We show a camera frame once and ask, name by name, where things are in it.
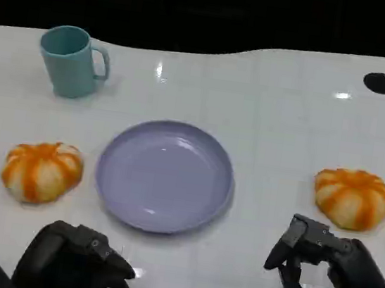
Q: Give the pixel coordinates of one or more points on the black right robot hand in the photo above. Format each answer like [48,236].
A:
[362,280]

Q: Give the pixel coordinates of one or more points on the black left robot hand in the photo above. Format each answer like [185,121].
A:
[56,261]

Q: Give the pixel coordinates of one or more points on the orange and white bread roll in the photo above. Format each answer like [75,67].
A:
[352,200]
[39,173]

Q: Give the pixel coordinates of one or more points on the lilac plate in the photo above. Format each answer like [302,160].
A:
[163,175]

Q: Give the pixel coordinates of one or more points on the pale green mug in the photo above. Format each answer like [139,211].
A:
[70,71]

